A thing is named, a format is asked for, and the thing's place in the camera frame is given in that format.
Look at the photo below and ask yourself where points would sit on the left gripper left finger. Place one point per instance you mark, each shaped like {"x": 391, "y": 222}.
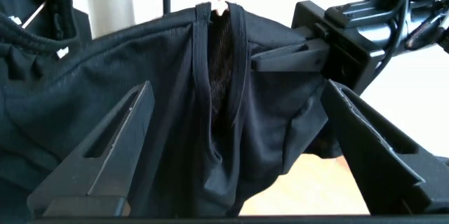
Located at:
{"x": 70, "y": 189}

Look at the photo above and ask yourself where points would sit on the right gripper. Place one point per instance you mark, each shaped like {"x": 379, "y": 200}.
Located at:
{"x": 350, "y": 66}

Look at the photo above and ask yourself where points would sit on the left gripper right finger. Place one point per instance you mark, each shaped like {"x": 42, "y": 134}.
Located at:
{"x": 386, "y": 182}

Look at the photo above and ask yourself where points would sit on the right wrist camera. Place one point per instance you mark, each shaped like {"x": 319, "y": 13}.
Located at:
{"x": 358, "y": 13}

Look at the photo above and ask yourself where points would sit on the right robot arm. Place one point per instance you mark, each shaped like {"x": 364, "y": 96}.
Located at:
{"x": 428, "y": 24}

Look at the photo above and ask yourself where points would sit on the black garment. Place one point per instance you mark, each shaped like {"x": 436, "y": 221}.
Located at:
{"x": 168, "y": 94}

